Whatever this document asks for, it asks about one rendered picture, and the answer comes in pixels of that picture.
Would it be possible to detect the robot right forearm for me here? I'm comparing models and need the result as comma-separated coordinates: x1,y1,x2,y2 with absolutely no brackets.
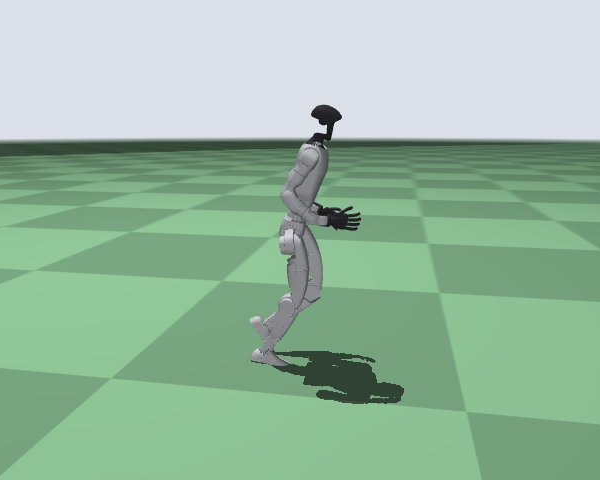
282,190,328,226

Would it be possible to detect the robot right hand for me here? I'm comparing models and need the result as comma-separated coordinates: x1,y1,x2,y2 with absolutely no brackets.
318,206,361,231

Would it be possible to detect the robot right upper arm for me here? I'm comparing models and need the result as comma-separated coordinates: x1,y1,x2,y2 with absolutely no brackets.
280,149,320,203

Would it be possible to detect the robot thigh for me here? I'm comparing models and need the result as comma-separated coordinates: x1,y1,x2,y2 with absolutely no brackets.
303,224,323,300
279,229,309,314

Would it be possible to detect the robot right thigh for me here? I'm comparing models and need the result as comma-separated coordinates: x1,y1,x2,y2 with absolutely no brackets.
279,229,309,314

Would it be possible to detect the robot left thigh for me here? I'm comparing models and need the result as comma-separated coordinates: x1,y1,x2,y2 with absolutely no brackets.
303,224,323,300

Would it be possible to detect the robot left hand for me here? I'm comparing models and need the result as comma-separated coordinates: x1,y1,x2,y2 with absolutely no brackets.
313,202,341,230

